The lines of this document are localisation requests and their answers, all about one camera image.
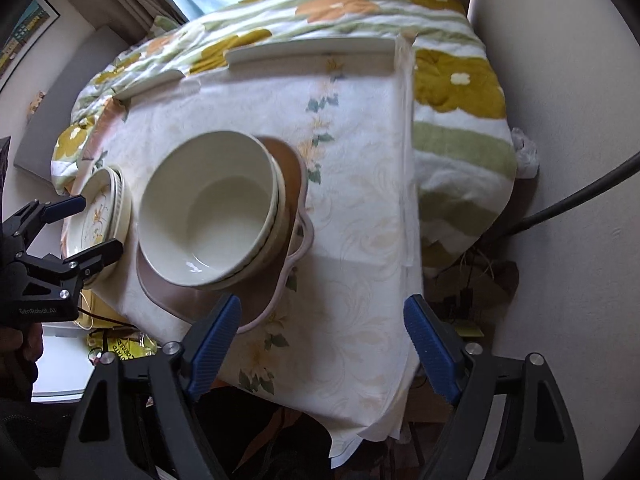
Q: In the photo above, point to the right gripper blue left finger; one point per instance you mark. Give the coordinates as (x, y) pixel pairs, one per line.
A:
(180, 374)

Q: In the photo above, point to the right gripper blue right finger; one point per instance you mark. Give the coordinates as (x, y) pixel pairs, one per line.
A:
(461, 378)

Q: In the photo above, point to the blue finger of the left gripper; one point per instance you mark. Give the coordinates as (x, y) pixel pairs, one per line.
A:
(29, 220)
(85, 259)

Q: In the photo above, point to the cream rimmed patterned plate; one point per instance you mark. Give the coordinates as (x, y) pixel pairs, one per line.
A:
(106, 215)

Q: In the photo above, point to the pink flower shaped plate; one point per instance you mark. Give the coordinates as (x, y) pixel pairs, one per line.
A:
(260, 293)

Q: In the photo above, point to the cream duck pattern bowl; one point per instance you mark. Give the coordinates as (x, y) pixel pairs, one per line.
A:
(272, 244)

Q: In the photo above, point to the small white bowl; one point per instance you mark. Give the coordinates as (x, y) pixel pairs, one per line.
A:
(208, 208)

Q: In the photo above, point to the person's left hand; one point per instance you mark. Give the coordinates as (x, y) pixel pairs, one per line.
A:
(20, 352)

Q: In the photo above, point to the yellow potato snack bag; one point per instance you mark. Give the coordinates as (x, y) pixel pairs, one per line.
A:
(125, 343)

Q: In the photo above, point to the grey bed headboard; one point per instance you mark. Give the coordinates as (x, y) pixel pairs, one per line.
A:
(52, 116)

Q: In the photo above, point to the white floral tablecloth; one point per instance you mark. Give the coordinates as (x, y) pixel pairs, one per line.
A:
(334, 345)

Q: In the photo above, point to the framed town painting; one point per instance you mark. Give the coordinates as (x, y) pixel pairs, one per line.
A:
(38, 17)

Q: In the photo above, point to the floral green striped quilt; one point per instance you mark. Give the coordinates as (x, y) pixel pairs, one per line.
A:
(465, 159)

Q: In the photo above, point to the white plastic bag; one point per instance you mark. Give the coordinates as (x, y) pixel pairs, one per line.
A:
(526, 154)

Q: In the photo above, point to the green patterned pillow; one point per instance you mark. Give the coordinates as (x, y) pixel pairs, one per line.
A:
(161, 26)

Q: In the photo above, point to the black curved stand pole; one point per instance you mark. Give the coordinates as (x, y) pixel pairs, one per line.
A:
(627, 169)

